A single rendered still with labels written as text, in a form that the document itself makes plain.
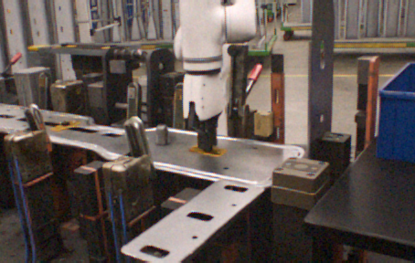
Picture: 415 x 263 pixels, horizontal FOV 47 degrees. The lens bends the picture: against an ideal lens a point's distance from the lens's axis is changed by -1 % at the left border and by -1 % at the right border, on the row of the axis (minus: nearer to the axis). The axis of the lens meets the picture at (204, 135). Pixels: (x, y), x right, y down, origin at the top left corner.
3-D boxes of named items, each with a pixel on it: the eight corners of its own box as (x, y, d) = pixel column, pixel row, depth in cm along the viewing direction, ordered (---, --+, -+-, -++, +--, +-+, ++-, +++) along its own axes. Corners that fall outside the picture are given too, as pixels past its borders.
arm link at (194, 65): (197, 51, 107) (198, 65, 108) (175, 57, 100) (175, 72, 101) (230, 52, 102) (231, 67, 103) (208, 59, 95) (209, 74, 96)
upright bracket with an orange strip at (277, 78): (271, 245, 124) (270, 53, 108) (274, 243, 125) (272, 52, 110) (282, 247, 123) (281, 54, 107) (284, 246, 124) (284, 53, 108)
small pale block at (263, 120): (256, 250, 122) (253, 113, 111) (262, 244, 125) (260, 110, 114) (269, 254, 120) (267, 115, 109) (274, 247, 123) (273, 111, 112)
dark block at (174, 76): (170, 211, 145) (158, 75, 132) (184, 202, 151) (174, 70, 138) (184, 215, 143) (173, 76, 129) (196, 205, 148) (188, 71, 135)
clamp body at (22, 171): (16, 263, 122) (-10, 136, 112) (54, 241, 132) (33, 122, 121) (40, 273, 118) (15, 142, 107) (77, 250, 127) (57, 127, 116)
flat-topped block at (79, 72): (86, 171, 180) (69, 52, 166) (101, 163, 186) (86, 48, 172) (105, 175, 175) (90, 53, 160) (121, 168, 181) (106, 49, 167)
